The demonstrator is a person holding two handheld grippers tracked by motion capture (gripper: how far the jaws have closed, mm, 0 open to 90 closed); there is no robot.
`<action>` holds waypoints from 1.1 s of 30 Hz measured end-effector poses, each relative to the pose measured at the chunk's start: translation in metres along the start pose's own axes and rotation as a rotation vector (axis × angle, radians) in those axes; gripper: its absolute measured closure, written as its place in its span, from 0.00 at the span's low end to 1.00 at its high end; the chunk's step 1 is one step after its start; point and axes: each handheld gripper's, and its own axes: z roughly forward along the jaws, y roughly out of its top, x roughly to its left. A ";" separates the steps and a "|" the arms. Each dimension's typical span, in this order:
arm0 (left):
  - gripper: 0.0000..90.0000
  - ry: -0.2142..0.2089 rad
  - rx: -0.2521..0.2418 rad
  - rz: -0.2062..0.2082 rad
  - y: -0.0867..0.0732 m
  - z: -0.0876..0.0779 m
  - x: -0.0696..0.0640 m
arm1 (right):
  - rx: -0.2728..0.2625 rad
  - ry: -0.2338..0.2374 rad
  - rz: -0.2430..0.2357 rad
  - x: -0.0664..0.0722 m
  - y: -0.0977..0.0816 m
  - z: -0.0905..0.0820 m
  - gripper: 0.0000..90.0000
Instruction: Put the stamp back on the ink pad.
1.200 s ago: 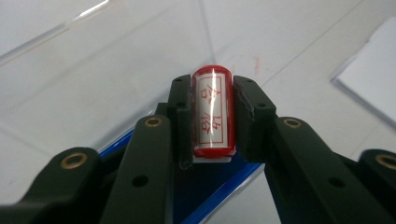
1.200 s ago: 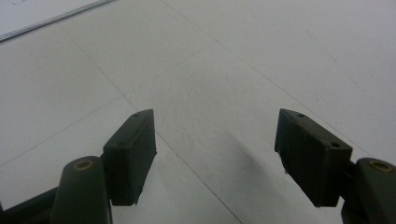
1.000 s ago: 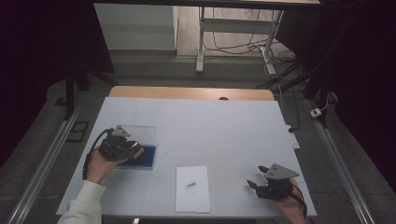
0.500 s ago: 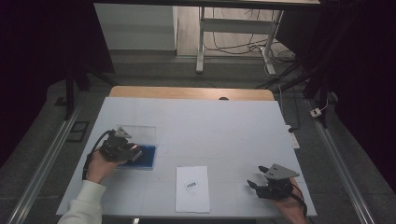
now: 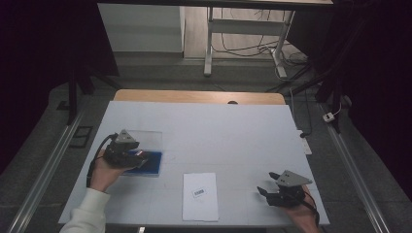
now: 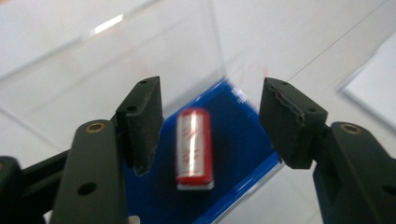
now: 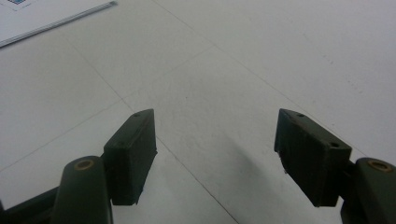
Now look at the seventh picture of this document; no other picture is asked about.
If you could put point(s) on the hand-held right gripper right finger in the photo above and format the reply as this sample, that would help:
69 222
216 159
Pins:
311 158

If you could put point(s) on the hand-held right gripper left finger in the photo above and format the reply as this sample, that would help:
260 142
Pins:
130 161

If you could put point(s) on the white paper sheet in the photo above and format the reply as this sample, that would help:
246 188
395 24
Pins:
40 15

